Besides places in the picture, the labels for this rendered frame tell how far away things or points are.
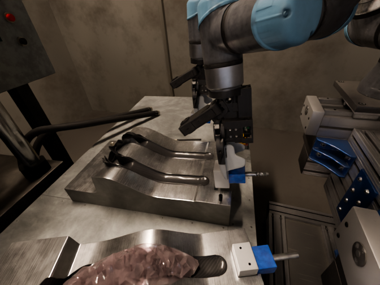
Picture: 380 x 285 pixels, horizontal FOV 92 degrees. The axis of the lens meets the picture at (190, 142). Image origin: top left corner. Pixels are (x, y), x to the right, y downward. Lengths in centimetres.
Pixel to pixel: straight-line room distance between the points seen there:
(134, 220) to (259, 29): 53
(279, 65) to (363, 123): 157
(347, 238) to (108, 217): 56
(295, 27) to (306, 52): 197
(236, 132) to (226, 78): 12
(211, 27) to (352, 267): 44
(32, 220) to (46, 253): 27
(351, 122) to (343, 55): 162
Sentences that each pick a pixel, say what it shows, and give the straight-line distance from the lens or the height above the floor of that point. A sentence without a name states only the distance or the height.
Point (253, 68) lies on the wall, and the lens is 225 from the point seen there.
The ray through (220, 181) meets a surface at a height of 92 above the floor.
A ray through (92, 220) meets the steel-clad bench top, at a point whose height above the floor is 80.
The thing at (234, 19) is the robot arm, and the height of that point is 126.
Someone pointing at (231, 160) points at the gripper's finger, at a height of 100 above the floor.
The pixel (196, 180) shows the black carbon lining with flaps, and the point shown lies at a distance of 54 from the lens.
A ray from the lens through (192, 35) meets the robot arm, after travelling 62.
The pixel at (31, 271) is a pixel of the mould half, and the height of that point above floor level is 91.
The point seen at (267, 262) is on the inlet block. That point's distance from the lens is 46.
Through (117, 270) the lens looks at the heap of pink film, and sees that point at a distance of 43.
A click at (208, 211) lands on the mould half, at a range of 51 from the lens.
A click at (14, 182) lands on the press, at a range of 99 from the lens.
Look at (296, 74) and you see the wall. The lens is 229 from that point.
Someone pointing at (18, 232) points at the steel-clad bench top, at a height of 80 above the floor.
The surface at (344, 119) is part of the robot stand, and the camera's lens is 75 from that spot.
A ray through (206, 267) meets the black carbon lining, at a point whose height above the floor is 85.
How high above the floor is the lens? 128
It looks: 36 degrees down
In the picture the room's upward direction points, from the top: 5 degrees counter-clockwise
